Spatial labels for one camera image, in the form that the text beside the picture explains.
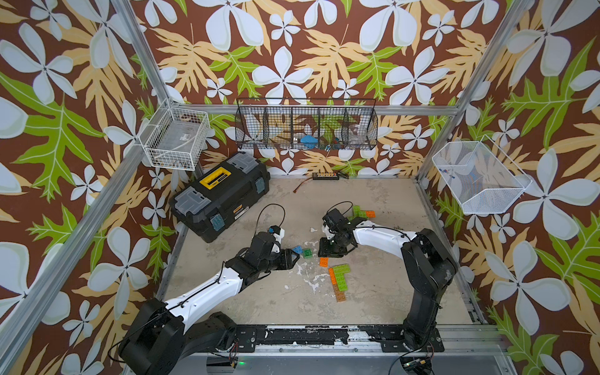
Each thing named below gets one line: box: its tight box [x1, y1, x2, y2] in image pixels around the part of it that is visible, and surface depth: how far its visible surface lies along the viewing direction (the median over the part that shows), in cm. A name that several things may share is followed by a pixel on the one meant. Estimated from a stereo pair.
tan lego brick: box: [332, 282, 347, 303], surface depth 85 cm
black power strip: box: [312, 171, 340, 181], surface depth 122 cm
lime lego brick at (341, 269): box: [332, 264, 351, 275], surface depth 90 cm
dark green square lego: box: [303, 248, 314, 260], surface depth 95 cm
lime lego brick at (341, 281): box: [335, 272, 349, 292], surface depth 86 cm
